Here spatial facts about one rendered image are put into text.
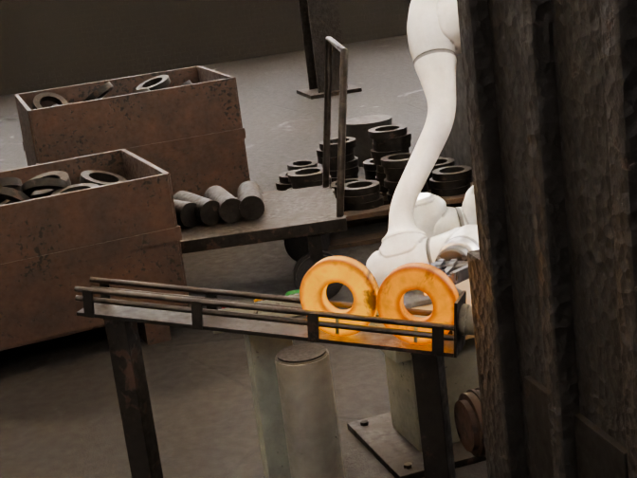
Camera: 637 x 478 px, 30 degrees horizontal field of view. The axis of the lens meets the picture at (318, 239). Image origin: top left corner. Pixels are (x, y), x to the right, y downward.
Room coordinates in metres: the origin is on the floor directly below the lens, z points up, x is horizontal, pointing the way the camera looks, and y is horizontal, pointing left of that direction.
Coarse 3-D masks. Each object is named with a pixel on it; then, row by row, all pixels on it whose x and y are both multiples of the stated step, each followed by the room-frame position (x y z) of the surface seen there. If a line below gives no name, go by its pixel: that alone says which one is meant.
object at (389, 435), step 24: (408, 360) 2.95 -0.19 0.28; (456, 360) 2.97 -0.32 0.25; (408, 384) 2.97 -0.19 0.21; (456, 384) 2.97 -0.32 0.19; (408, 408) 2.99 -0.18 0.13; (360, 432) 3.11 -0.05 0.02; (384, 432) 3.09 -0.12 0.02; (408, 432) 3.01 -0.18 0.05; (456, 432) 2.97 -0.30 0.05; (384, 456) 2.94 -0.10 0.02; (408, 456) 2.92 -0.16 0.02; (456, 456) 2.88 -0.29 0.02; (480, 456) 2.88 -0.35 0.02
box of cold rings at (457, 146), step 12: (456, 72) 5.62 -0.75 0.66; (456, 84) 5.64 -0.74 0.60; (456, 96) 5.65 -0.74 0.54; (456, 108) 5.67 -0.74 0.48; (456, 120) 5.69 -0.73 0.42; (456, 132) 5.70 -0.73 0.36; (456, 144) 5.72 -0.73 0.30; (468, 144) 5.54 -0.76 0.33; (444, 156) 5.92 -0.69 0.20; (456, 156) 5.74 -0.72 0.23; (468, 156) 5.56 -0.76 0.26
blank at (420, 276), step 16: (400, 272) 2.13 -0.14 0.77; (416, 272) 2.12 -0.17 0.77; (432, 272) 2.11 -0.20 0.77; (384, 288) 2.14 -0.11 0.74; (400, 288) 2.13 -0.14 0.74; (416, 288) 2.12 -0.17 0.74; (432, 288) 2.11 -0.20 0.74; (448, 288) 2.09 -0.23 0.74; (384, 304) 2.14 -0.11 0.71; (400, 304) 2.14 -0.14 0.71; (448, 304) 2.10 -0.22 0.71; (416, 320) 2.13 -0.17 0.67; (432, 320) 2.11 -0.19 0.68; (448, 320) 2.10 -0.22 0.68; (400, 336) 2.13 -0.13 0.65
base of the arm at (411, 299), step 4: (408, 292) 3.00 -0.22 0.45; (412, 292) 2.99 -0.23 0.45; (416, 292) 2.99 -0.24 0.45; (420, 292) 2.98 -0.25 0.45; (460, 292) 2.99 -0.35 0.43; (404, 296) 3.00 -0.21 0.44; (408, 296) 2.99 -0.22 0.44; (412, 296) 2.99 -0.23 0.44; (416, 296) 2.98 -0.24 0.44; (420, 296) 2.98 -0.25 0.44; (424, 296) 2.98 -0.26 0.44; (404, 300) 2.98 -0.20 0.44; (408, 300) 2.97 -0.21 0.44; (412, 300) 2.97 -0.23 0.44; (416, 300) 2.97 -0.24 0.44; (420, 300) 2.97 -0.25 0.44; (424, 300) 2.97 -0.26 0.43; (428, 300) 2.97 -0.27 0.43; (404, 304) 2.96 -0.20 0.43; (408, 304) 2.95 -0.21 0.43; (412, 304) 2.96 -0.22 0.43; (416, 304) 2.97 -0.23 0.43; (420, 304) 2.97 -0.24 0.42; (424, 304) 2.97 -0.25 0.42
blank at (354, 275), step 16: (336, 256) 2.20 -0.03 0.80; (320, 272) 2.18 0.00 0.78; (336, 272) 2.17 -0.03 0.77; (352, 272) 2.16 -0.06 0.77; (368, 272) 2.17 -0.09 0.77; (304, 288) 2.20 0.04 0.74; (320, 288) 2.19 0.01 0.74; (352, 288) 2.16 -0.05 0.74; (368, 288) 2.15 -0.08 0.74; (304, 304) 2.20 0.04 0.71; (320, 304) 2.19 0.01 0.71; (368, 304) 2.15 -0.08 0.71; (320, 320) 2.19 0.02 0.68; (336, 320) 2.18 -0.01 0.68
